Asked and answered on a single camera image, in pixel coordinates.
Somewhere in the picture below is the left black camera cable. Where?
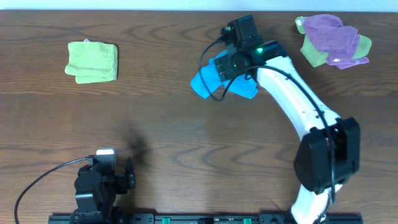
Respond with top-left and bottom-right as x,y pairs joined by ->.
14,157 -> 94,224

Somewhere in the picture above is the folded green cloth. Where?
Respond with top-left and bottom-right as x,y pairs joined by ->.
65,39 -> 118,84

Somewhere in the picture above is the green crumpled cloth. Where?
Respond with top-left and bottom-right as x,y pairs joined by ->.
294,16 -> 373,68

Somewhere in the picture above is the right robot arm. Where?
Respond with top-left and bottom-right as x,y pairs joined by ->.
215,40 -> 363,223

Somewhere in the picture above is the right black camera cable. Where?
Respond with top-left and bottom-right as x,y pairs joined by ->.
198,35 -> 337,218

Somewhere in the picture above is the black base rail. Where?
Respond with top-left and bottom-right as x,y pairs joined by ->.
48,212 -> 364,224

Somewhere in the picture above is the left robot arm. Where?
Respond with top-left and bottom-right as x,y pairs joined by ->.
69,155 -> 136,224

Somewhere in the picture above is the black camera cable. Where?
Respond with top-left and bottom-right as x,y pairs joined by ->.
14,157 -> 94,224
198,35 -> 337,218

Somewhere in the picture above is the blue microfiber cloth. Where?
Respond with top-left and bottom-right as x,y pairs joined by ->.
190,50 -> 259,100

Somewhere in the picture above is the purple crumpled cloth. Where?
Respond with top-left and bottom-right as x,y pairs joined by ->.
303,14 -> 370,70

